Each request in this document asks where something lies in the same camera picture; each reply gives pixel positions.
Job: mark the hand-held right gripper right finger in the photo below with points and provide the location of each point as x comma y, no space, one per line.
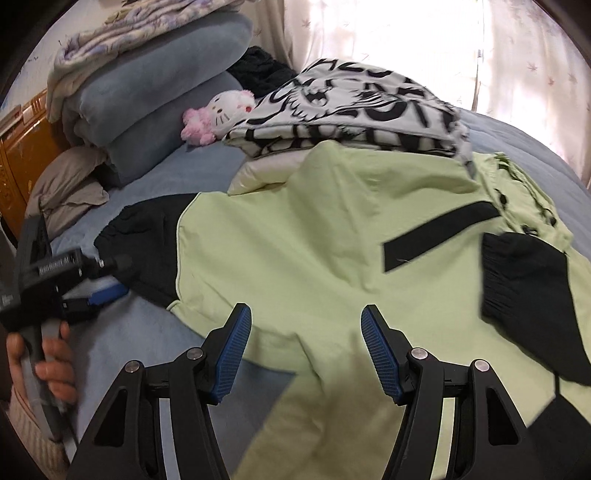
379,357

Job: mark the person's left hand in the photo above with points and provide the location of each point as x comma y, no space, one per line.
55,364

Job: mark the floral quilt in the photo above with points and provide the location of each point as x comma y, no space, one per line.
138,30

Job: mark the person's left forearm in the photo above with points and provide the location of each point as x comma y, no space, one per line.
27,424

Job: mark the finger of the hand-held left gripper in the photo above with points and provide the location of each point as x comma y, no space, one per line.
107,294
113,264

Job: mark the dark knitted cloth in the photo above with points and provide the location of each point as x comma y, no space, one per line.
261,69

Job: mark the bed with blue sheet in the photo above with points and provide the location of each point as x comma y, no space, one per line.
134,337

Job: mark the green and black jacket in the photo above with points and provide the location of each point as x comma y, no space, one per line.
295,249

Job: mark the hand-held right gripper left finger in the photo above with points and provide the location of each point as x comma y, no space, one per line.
231,357

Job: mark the wooden headboard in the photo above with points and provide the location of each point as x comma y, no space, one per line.
23,147

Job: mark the beige pillow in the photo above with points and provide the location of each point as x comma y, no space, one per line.
69,184

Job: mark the white leaf-print curtain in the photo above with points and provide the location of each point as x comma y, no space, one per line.
485,55

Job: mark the black and white printed garment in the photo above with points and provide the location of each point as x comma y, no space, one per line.
351,110

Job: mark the pink and white plush toy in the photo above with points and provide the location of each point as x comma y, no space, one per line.
217,113

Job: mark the folded blue blanket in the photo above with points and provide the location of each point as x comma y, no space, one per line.
152,97

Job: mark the white shiny garment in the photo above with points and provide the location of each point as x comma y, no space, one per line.
258,175

